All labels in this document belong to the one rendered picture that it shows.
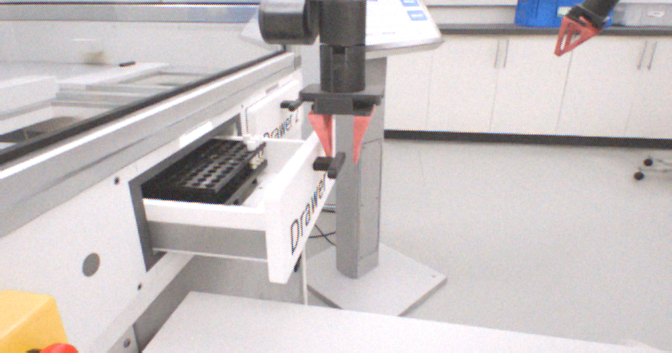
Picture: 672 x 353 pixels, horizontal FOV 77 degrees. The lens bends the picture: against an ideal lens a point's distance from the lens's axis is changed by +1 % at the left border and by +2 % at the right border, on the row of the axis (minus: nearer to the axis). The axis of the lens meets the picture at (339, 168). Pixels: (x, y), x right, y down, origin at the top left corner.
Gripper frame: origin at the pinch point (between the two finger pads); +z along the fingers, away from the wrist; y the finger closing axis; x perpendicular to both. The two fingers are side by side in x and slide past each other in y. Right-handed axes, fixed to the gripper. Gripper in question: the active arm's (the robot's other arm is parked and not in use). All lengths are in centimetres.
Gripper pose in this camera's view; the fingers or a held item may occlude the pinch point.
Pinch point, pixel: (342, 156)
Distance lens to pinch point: 56.7
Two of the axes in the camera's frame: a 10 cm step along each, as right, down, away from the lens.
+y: -9.8, -0.6, 1.7
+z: 0.1, 9.3, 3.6
